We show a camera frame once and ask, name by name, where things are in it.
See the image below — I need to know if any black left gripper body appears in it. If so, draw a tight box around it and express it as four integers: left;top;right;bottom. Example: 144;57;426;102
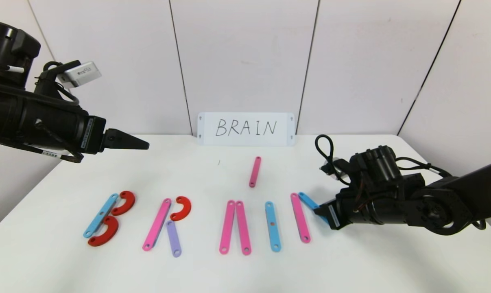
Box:
17;95;107;155

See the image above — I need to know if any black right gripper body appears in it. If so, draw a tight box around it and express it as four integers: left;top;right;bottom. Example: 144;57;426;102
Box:
322;189;373;230

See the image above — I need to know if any cyan short bar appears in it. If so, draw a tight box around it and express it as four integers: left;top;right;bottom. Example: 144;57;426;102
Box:
299;192;330;224

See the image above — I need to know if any pink short bar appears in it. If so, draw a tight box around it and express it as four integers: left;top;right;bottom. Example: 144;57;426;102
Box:
290;193;311;244

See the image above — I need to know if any pink long bar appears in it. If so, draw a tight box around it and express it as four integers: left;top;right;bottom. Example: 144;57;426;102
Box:
236;201;252;256
142;198;172;251
249;156;262;188
219;200;236;255

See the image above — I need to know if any small red arc piece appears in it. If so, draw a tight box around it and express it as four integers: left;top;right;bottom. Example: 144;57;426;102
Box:
170;196;192;221

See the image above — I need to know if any purple short bar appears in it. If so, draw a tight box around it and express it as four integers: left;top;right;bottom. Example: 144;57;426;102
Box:
166;220;182;258

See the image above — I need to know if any white BRAIN sign board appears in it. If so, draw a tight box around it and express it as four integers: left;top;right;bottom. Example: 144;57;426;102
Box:
197;112;296;147

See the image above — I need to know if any cyan long flat bar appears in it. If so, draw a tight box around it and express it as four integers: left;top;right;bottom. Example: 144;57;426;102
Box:
265;201;282;252
83;193;120;238

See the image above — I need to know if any large red arc piece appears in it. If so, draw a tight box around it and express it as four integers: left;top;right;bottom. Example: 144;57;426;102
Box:
111;191;135;216
87;216;119;247

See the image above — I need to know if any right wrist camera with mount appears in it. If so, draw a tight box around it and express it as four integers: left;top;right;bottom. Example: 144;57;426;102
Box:
321;157;351;186

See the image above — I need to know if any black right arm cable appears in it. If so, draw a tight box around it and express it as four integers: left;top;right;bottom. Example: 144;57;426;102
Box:
314;134;453;186

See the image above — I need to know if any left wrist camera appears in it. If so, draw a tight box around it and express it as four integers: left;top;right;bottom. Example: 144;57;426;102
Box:
58;61;102;89

